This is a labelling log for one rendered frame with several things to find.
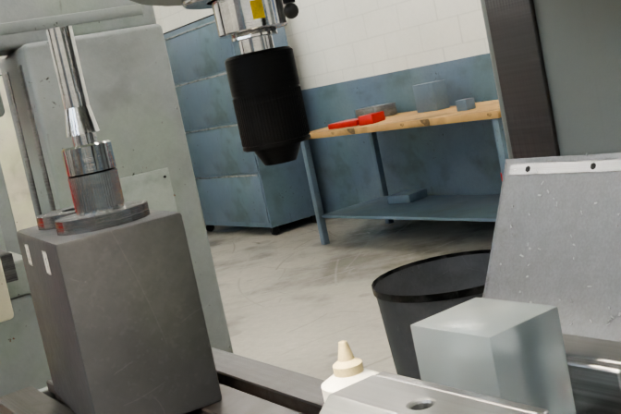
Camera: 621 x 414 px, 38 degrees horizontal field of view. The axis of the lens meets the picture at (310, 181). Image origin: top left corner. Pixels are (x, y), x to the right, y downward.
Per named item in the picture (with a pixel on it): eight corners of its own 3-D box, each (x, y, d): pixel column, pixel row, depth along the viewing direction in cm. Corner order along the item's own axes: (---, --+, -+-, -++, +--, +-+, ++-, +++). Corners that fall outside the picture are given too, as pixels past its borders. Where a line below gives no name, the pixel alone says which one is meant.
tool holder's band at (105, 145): (119, 148, 86) (116, 138, 86) (71, 158, 83) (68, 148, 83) (103, 150, 90) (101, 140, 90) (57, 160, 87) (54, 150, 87)
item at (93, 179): (132, 204, 86) (119, 148, 86) (84, 216, 84) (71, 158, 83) (115, 204, 90) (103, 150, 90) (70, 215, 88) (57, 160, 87)
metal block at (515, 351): (510, 452, 45) (489, 337, 44) (430, 428, 50) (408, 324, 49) (578, 414, 48) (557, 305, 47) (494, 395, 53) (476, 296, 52)
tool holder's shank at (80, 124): (106, 140, 86) (79, 23, 85) (74, 147, 84) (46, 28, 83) (96, 141, 89) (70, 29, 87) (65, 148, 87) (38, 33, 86)
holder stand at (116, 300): (101, 445, 81) (50, 229, 79) (54, 393, 101) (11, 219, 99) (224, 400, 86) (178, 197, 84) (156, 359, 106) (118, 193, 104)
